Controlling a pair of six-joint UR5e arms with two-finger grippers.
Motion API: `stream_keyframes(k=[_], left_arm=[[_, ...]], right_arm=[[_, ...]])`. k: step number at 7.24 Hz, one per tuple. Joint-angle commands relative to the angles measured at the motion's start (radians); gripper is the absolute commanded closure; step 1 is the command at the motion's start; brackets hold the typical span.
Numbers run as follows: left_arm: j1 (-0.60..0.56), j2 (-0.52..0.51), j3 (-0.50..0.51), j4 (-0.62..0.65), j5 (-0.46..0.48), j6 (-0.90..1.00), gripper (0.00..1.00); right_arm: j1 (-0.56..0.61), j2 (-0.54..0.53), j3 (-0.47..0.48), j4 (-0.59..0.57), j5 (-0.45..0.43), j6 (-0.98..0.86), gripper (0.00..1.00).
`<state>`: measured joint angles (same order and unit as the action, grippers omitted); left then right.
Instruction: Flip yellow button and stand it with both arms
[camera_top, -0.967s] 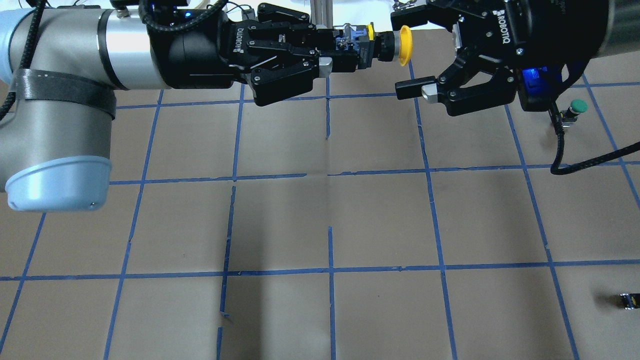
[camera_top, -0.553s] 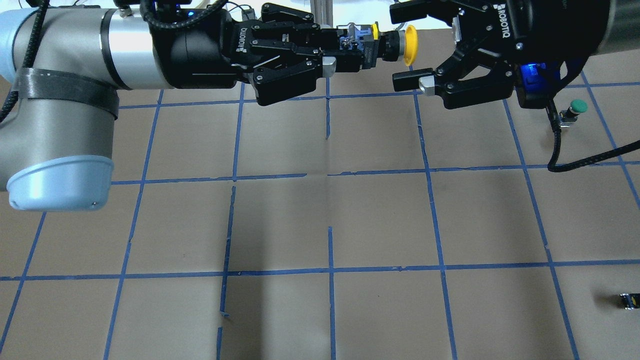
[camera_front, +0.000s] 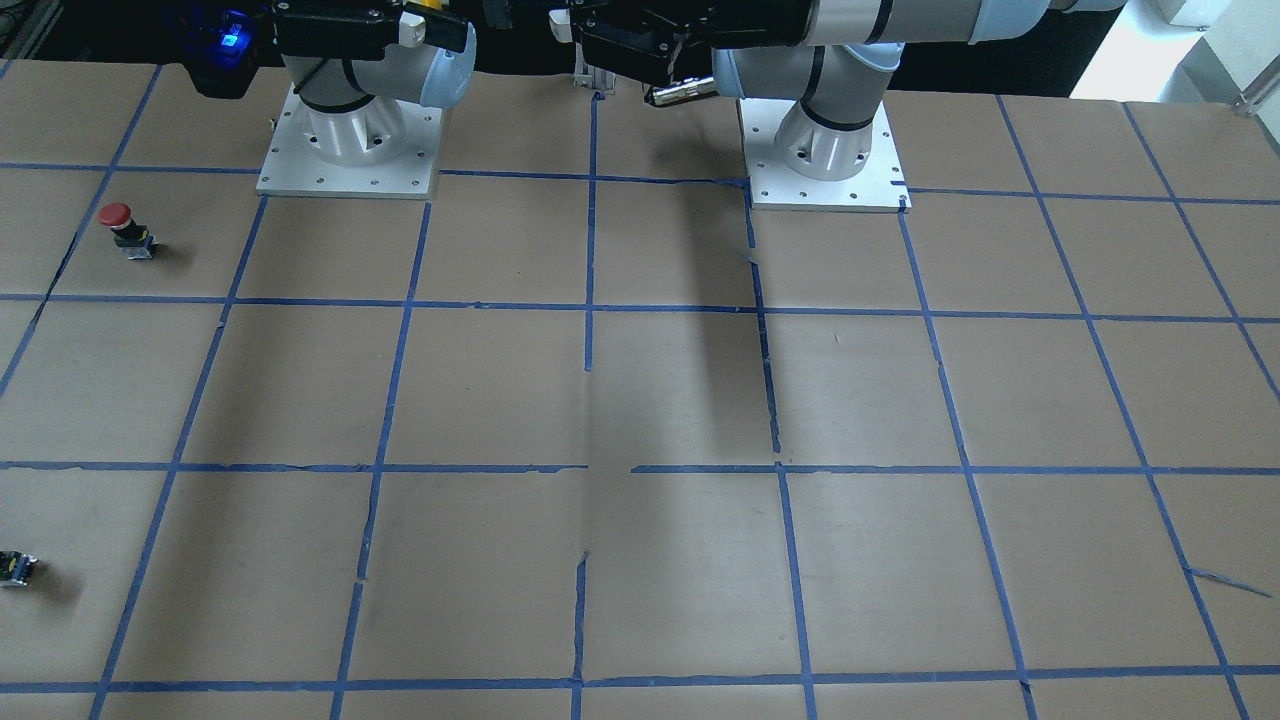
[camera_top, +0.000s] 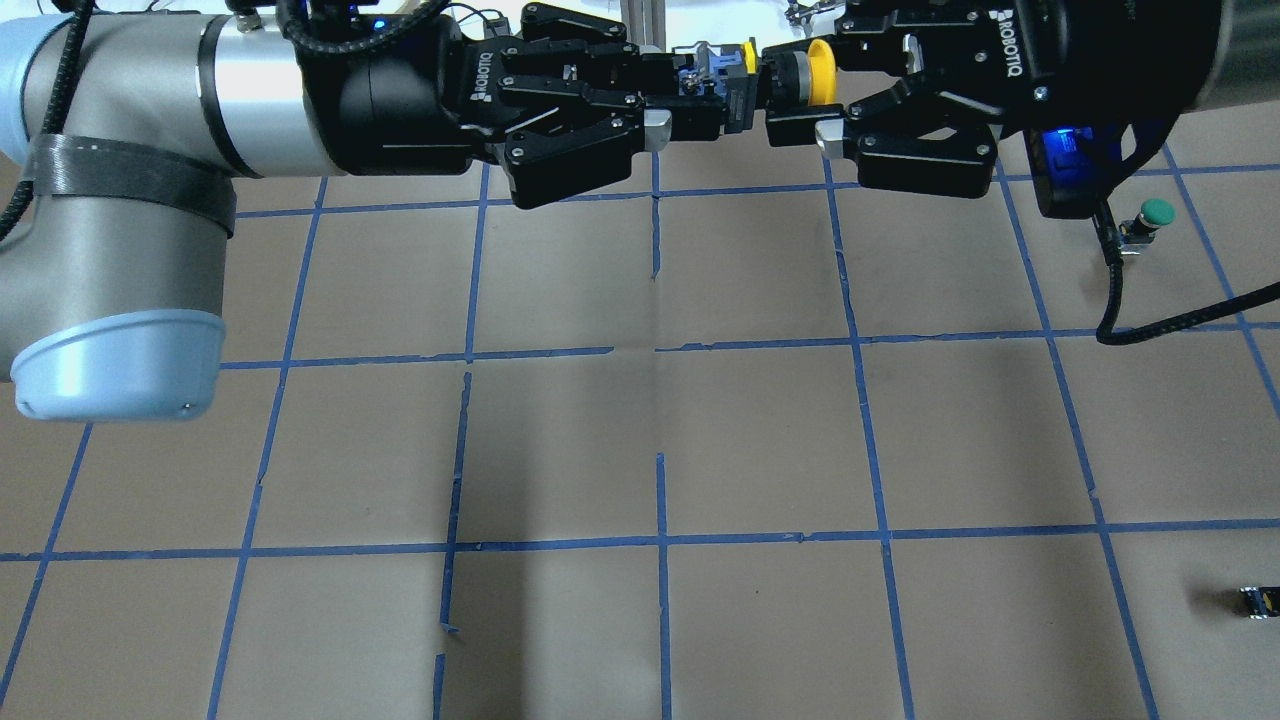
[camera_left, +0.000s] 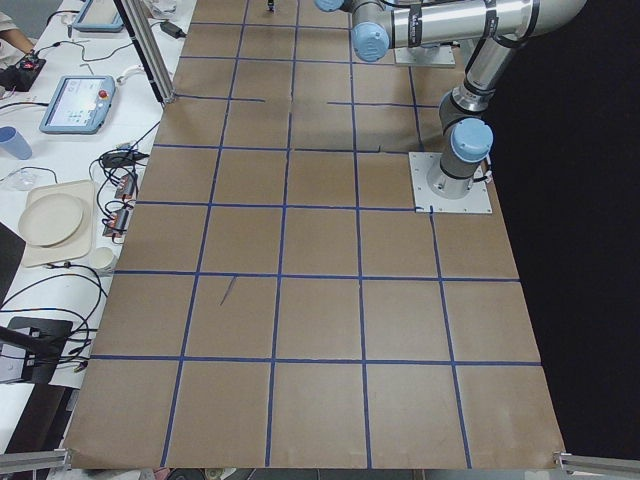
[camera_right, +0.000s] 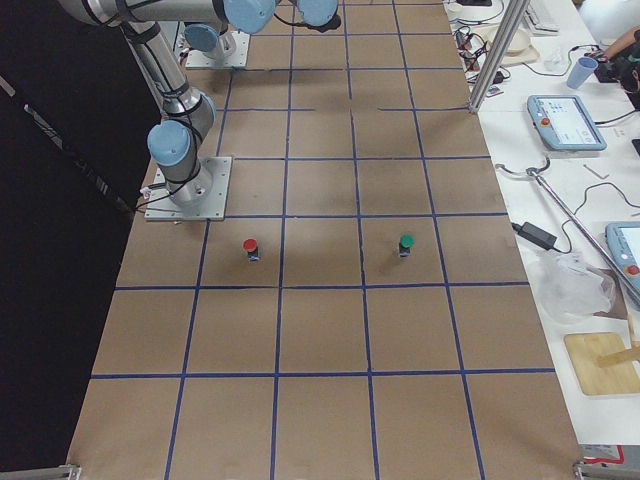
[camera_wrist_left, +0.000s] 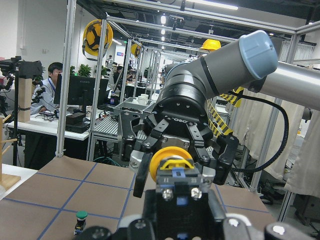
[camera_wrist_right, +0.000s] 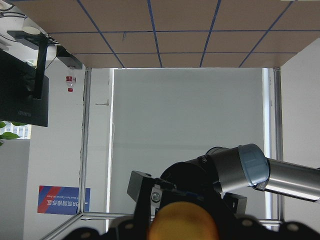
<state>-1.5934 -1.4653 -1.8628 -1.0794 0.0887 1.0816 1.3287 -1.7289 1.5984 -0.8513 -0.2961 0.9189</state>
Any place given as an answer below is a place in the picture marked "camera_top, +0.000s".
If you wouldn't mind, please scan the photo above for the yellow push button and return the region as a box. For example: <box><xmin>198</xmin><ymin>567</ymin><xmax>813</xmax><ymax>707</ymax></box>
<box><xmin>676</xmin><ymin>38</ymin><xmax>838</xmax><ymax>131</ymax></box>

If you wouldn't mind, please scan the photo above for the green push button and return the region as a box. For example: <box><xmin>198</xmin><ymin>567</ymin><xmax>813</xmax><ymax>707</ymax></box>
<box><xmin>1117</xmin><ymin>199</ymin><xmax>1178</xmax><ymax>256</ymax></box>

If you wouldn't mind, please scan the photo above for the small black contact block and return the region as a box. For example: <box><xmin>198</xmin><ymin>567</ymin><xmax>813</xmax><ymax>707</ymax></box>
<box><xmin>1238</xmin><ymin>585</ymin><xmax>1280</xmax><ymax>620</ymax></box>

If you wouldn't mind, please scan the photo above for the aluminium frame post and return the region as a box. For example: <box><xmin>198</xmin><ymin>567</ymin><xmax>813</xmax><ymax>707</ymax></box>
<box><xmin>618</xmin><ymin>0</ymin><xmax>667</xmax><ymax>51</ymax></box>

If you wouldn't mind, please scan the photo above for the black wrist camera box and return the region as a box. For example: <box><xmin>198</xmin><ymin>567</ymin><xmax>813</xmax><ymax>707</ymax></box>
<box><xmin>1023</xmin><ymin>124</ymin><xmax>1121</xmax><ymax>220</ymax></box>

